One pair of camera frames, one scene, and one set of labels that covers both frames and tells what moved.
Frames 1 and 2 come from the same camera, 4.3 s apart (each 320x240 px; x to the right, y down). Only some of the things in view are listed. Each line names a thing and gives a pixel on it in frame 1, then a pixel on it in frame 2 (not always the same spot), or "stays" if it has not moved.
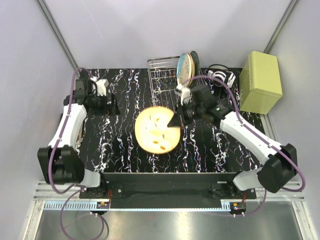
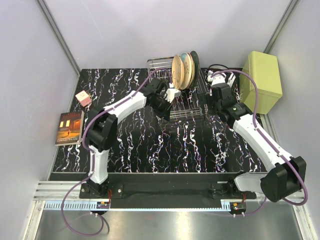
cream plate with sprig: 184,69 stays
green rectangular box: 260,86 stays
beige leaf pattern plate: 193,67 stays
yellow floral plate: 152,132 → 177,72
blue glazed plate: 194,82 stays
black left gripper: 110,103 → 167,110
